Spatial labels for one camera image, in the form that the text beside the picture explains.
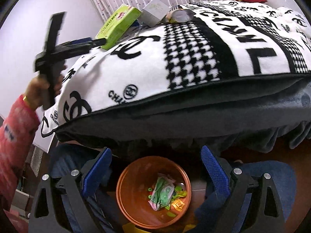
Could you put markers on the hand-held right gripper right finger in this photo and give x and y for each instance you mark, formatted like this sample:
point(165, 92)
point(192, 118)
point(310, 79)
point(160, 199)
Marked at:
point(213, 172)

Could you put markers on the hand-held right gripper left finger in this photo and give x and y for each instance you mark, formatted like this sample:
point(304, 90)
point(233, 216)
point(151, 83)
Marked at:
point(96, 170)

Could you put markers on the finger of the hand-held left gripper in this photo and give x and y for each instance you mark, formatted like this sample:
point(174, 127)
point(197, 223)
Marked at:
point(82, 48)
point(77, 41)

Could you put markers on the green cardboard box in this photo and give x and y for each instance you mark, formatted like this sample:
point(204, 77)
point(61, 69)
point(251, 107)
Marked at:
point(116, 26)

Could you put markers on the orange plastic waste bin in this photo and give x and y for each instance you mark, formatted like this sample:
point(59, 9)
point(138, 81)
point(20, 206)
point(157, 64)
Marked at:
point(136, 194)

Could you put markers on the large green lettered snack bag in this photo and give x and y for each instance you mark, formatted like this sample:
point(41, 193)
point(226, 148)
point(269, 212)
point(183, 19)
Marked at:
point(162, 191)

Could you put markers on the small white box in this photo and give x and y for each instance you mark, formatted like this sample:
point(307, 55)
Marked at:
point(154, 11)

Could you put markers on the silver foil snack bag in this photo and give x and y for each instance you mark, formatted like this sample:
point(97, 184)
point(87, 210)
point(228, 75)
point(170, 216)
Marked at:
point(179, 15)

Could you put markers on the person's left hand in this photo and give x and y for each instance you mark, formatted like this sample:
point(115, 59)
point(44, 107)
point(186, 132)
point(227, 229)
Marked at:
point(36, 89)

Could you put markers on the yellow object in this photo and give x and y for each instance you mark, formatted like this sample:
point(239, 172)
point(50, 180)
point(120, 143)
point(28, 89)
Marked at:
point(136, 228)

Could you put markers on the black and white printed blanket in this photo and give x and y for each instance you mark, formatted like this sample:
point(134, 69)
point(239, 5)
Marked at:
point(194, 60)

